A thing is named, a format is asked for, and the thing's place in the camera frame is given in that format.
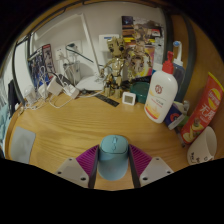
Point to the white wall socket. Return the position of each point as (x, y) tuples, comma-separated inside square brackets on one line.
[(60, 52), (75, 46)]

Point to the white power adapter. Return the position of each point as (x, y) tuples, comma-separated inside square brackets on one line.
[(42, 90), (54, 86)]

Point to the white red-capped lotion bottle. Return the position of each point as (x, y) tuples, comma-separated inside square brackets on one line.
[(161, 95)]

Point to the blue robot model kit box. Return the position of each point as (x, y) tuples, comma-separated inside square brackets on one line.
[(41, 63)]

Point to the small blue white tube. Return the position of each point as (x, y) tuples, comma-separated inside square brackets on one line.
[(174, 116)]

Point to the white mug with face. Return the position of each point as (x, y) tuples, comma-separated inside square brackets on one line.
[(203, 148)]

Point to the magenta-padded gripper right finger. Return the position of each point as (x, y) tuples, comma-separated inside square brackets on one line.
[(155, 170)]

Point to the teal blanket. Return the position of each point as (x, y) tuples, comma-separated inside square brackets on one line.
[(3, 126)]

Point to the teal container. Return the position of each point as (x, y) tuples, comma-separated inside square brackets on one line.
[(140, 91)]

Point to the clear plastic bag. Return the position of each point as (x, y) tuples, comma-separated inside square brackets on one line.
[(30, 94)]

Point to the black bag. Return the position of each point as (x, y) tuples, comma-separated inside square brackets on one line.
[(11, 96)]

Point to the grey metal desk frame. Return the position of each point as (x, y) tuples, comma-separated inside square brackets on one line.
[(190, 56)]

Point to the small white desk clock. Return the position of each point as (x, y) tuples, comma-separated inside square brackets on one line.
[(129, 98)]

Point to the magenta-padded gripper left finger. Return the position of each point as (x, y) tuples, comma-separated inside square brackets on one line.
[(71, 170)]

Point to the red chips can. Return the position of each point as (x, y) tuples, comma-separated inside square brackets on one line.
[(205, 110)]

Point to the white power strip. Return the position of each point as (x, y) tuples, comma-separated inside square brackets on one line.
[(71, 91)]

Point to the light blue computer mouse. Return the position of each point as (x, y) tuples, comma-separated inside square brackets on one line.
[(113, 160)]

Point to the grey mouse pad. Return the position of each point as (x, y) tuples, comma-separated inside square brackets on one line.
[(22, 144)]

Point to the metal cup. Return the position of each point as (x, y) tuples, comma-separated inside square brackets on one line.
[(76, 71)]

